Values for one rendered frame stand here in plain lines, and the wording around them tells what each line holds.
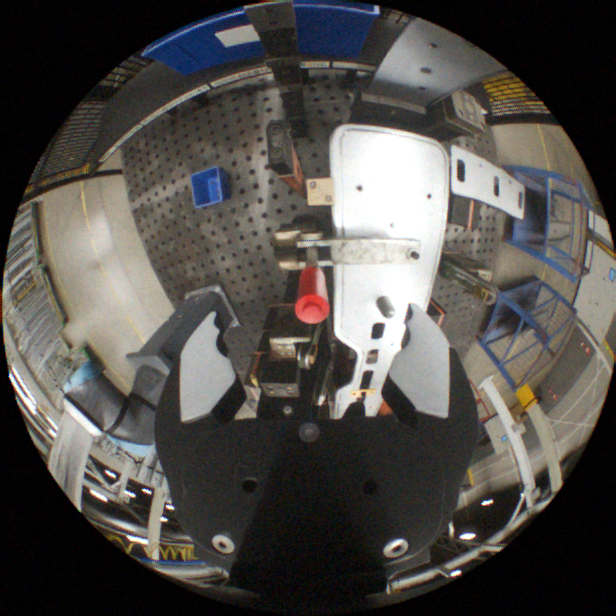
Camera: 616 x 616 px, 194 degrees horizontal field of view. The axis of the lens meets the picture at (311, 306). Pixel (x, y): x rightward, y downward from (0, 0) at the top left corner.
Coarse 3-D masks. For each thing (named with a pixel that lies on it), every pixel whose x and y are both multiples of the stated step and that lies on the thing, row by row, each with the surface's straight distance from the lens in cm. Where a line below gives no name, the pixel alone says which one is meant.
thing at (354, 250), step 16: (304, 240) 24; (320, 240) 23; (336, 240) 24; (352, 240) 24; (368, 240) 24; (384, 240) 25; (400, 240) 26; (416, 240) 28; (336, 256) 24; (352, 256) 24; (368, 256) 25; (384, 256) 26; (400, 256) 27; (416, 256) 26
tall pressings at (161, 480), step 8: (152, 448) 446; (152, 456) 450; (144, 464) 448; (152, 464) 482; (152, 472) 467; (144, 480) 460; (152, 480) 468; (160, 480) 505; (160, 488) 512; (168, 488) 520; (168, 496) 527
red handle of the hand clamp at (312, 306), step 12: (312, 252) 21; (312, 264) 17; (300, 276) 15; (312, 276) 14; (300, 288) 12; (312, 288) 12; (324, 288) 13; (300, 300) 11; (312, 300) 11; (324, 300) 11; (300, 312) 12; (312, 312) 11; (324, 312) 12
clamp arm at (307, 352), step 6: (312, 324) 36; (318, 324) 36; (312, 330) 35; (318, 330) 37; (312, 336) 33; (318, 336) 38; (306, 342) 32; (312, 342) 32; (300, 348) 31; (306, 348) 31; (312, 348) 32; (300, 354) 30; (306, 354) 30; (312, 354) 31; (300, 360) 30; (306, 360) 30; (312, 360) 32; (300, 366) 31; (306, 366) 31
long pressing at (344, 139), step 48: (336, 144) 32; (384, 144) 34; (432, 144) 39; (336, 192) 30; (384, 192) 33; (432, 192) 37; (432, 240) 38; (336, 288) 34; (384, 288) 37; (432, 288) 43; (336, 336) 41; (384, 336) 44
